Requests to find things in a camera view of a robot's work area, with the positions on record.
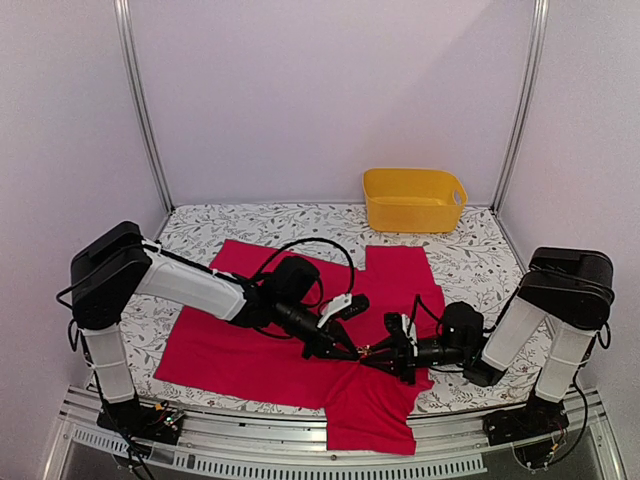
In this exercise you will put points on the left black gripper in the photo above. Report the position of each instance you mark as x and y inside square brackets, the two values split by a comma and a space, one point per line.
[333, 333]

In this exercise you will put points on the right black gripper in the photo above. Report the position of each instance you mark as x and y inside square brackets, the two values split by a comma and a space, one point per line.
[403, 364]

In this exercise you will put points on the gold brooch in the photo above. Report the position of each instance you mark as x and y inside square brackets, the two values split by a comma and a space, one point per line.
[362, 351]

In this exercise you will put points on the red t-shirt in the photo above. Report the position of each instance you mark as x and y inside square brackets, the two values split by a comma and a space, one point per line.
[366, 409]

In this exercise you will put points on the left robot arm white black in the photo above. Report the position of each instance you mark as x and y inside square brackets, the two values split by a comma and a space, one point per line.
[122, 263]

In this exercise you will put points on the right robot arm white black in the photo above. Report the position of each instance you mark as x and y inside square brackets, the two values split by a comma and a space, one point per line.
[572, 288]

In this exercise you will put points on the floral patterned table mat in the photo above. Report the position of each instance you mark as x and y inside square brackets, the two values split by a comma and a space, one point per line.
[473, 264]

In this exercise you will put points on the yellow plastic basket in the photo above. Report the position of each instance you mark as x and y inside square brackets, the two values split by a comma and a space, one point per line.
[407, 200]

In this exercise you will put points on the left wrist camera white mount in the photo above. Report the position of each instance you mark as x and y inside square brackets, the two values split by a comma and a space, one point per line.
[344, 306]

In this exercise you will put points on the aluminium front rail frame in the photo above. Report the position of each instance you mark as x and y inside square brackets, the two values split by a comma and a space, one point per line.
[223, 444]

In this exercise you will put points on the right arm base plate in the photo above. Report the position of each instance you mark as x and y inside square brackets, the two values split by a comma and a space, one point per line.
[537, 417]

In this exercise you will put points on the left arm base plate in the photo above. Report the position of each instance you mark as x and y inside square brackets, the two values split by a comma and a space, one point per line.
[158, 423]

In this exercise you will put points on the right aluminium frame post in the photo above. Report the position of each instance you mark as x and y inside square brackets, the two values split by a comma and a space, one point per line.
[532, 65]

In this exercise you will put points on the aluminium frame post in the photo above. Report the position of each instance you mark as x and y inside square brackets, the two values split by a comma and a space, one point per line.
[532, 65]
[133, 73]

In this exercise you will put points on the left aluminium frame post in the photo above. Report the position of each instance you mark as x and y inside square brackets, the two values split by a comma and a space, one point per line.
[133, 73]

